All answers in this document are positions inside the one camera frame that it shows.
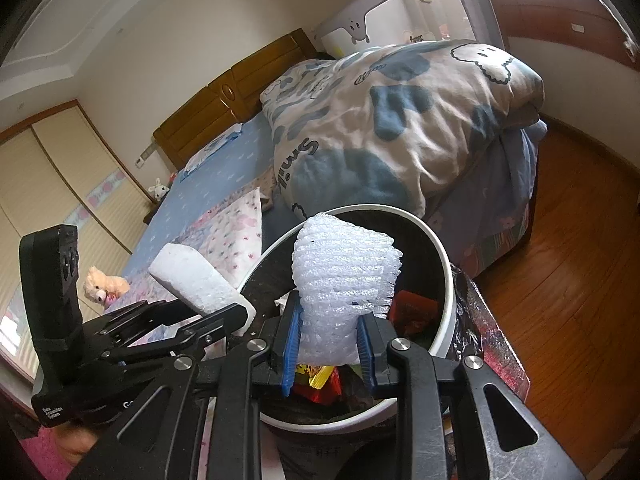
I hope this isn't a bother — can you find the round metal bin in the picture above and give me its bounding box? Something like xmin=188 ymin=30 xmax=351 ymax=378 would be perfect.
xmin=237 ymin=203 xmax=458 ymax=433

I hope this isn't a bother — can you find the wooden dresser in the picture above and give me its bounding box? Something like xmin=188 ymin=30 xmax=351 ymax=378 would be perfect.
xmin=485 ymin=0 xmax=638 ymax=68

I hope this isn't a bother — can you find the white foam net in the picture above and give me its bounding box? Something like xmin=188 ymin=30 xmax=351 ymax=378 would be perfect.
xmin=291 ymin=213 xmax=403 ymax=366

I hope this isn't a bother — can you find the white foam block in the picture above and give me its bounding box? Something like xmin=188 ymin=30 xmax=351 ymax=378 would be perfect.
xmin=148 ymin=243 xmax=257 ymax=336

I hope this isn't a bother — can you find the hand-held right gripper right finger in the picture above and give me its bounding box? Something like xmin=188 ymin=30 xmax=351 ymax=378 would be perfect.
xmin=355 ymin=312 xmax=586 ymax=480

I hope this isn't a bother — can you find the beige sliding door wardrobe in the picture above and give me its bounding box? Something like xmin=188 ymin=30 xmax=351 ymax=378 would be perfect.
xmin=0 ymin=100 xmax=153 ymax=381

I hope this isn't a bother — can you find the blue patterned quilt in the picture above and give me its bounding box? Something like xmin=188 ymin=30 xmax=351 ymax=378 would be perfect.
xmin=259 ymin=40 xmax=546 ymax=218

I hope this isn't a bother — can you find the grey bed guard rail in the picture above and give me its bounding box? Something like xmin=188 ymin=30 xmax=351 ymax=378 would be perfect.
xmin=315 ymin=0 xmax=506 ymax=58

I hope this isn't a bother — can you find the blue bed sheet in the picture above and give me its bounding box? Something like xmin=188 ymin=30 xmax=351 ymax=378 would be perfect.
xmin=122 ymin=110 xmax=548 ymax=281

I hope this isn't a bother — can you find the wooden headboard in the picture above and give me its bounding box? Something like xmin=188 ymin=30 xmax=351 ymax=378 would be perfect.
xmin=152 ymin=28 xmax=318 ymax=171

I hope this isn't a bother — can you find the cream teddy bear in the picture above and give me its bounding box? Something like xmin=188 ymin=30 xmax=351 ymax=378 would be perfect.
xmin=83 ymin=266 xmax=131 ymax=309

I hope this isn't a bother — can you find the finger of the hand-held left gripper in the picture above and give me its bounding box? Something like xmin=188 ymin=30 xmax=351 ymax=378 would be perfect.
xmin=100 ymin=302 xmax=250 ymax=367
xmin=82 ymin=300 xmax=168 ymax=348

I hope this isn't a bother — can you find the blue and white pillow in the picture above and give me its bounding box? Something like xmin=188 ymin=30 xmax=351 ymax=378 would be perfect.
xmin=182 ymin=125 xmax=246 ymax=171

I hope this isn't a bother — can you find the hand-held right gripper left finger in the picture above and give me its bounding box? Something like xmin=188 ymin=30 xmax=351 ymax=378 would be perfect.
xmin=65 ymin=304 xmax=306 ymax=480

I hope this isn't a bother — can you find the yellow snack wrapper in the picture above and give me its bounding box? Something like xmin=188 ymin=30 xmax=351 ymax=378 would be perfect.
xmin=295 ymin=364 xmax=336 ymax=388

